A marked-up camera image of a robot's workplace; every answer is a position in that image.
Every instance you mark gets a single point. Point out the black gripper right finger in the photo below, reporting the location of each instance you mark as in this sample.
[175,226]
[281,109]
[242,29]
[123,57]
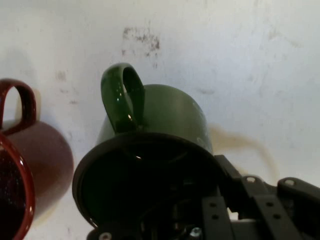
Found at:
[272,212]

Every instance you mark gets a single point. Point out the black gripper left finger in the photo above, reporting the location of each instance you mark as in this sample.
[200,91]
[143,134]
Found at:
[215,220]

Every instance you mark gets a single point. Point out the green enamel mug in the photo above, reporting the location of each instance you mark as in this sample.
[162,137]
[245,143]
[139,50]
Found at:
[170,112]

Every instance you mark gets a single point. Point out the red ceramic mug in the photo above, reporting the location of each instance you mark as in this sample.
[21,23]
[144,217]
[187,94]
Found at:
[45,150]

